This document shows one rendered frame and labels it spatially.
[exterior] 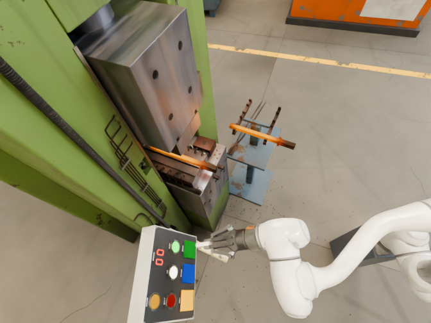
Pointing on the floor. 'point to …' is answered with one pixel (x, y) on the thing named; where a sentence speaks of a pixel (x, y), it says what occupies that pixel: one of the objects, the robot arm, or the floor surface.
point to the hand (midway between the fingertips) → (204, 244)
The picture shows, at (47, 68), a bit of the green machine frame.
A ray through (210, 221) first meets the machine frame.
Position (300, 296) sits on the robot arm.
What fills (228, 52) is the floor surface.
